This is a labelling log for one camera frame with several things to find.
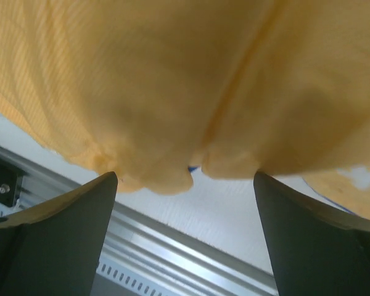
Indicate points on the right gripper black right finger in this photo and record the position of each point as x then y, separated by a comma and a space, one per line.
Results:
314, 248

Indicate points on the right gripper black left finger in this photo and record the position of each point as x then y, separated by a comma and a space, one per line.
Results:
53, 248

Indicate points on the yellow Mickey Mouse pillowcase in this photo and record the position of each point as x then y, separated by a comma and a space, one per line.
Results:
148, 89

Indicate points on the white slotted cable duct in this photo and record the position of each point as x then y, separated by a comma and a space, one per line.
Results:
112, 278

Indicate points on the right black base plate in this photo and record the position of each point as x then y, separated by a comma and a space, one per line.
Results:
10, 183

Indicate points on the aluminium mounting rail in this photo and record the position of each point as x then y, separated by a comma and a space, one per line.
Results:
169, 258

